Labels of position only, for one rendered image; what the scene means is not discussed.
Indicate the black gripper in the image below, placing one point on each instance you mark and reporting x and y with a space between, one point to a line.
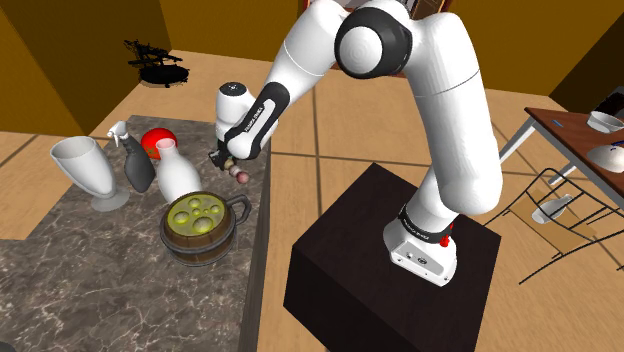
219 156

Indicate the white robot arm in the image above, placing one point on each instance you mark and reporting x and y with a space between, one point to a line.
443 122

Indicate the skewer of coloured balls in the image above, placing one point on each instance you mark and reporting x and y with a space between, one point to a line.
241 176

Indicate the white bottle vase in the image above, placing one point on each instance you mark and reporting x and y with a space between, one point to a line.
176 178

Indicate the red ball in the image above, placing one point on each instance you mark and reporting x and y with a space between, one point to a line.
155 137

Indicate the grey spray bottle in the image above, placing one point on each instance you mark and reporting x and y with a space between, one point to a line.
139 170

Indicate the wooden mug with green liquid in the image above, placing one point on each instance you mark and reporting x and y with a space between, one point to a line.
197 239

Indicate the black plant stand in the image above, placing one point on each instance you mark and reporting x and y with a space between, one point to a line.
163 74

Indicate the white goblet vase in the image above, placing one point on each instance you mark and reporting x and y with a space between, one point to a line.
83 163

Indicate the dark robot stand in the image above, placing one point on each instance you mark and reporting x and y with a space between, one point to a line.
351 263

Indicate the brown table with white legs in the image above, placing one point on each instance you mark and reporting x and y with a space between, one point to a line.
570 134

